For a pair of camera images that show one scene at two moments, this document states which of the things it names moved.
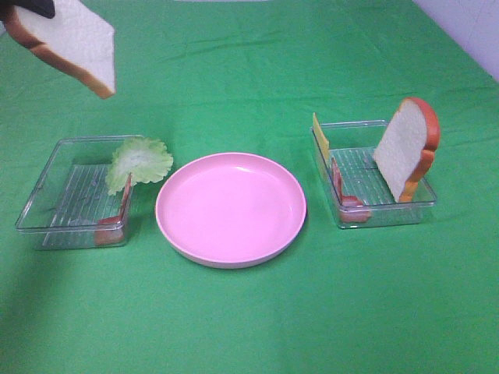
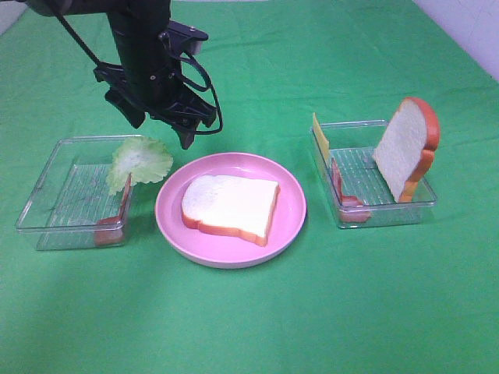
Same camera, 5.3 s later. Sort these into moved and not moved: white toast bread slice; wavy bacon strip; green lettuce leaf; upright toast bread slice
Moved: white toast bread slice
Not moved: upright toast bread slice; green lettuce leaf; wavy bacon strip
